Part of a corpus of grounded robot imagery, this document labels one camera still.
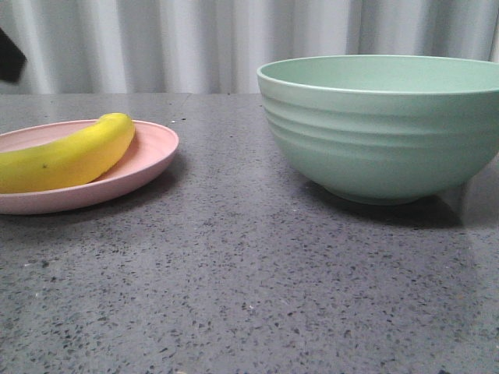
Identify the yellow banana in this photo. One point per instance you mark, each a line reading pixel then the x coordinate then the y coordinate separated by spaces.
pixel 73 160

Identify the green ribbed bowl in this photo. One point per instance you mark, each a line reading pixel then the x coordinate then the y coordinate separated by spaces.
pixel 383 129

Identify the pink plate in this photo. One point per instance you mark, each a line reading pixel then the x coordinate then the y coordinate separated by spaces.
pixel 149 154

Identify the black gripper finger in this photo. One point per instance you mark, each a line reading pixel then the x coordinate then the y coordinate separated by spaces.
pixel 12 60

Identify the white pleated curtain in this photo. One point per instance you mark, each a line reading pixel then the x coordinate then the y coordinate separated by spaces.
pixel 211 47

